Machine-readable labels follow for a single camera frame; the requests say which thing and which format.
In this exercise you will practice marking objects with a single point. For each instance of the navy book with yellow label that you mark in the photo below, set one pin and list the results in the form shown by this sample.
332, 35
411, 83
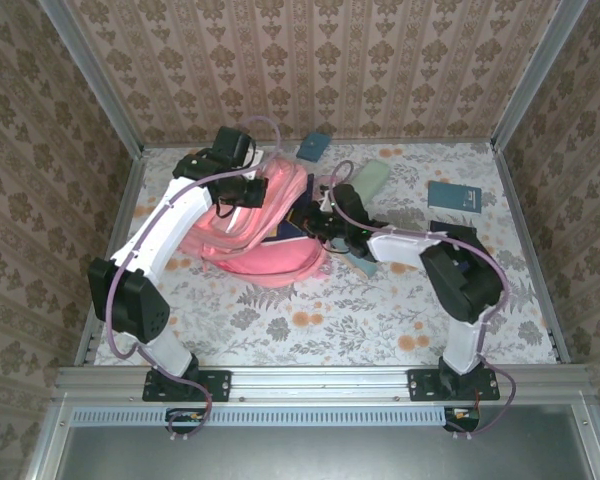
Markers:
292, 227

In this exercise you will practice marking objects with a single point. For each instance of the pale green pencil case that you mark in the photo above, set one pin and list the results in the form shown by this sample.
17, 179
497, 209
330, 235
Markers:
372, 177

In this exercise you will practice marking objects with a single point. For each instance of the long light blue box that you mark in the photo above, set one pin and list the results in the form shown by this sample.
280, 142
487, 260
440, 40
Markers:
370, 267

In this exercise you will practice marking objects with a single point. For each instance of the pink school backpack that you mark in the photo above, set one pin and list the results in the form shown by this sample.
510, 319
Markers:
260, 260

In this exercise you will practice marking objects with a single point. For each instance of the small dark teal wallet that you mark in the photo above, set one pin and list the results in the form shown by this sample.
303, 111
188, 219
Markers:
313, 146

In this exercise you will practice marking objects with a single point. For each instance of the teal notebook with white print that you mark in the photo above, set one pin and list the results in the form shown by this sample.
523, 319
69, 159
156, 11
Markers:
452, 196

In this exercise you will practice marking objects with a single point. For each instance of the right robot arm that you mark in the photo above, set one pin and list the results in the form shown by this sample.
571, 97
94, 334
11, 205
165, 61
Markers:
400, 247

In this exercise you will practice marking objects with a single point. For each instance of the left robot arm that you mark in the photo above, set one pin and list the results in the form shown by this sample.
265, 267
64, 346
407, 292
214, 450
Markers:
180, 220

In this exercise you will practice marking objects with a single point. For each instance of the floral tablecloth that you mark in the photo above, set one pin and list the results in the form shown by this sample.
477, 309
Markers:
260, 350

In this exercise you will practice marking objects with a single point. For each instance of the grey metal panel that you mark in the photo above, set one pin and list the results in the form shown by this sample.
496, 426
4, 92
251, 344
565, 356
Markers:
305, 455

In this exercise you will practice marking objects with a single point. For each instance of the black connector board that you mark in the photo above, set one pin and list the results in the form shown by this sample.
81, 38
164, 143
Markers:
185, 417
462, 417

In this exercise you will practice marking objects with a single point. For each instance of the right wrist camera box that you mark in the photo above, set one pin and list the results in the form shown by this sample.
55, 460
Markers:
326, 200

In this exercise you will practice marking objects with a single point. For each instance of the aluminium frame post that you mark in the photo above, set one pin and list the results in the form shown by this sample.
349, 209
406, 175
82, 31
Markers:
537, 75
96, 75

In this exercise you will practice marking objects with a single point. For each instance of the wide aluminium frame rail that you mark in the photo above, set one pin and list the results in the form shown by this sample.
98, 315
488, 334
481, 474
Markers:
320, 385

